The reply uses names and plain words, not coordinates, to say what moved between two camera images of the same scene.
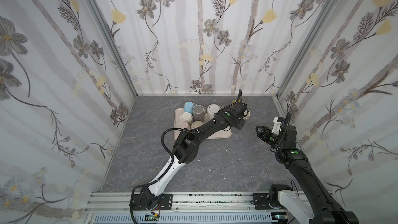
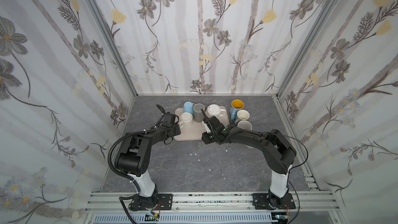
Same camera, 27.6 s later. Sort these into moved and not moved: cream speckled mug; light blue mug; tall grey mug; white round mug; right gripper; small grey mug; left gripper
Moved: cream speckled mug; right gripper; left gripper
Not moved: white round mug; small grey mug; light blue mug; tall grey mug
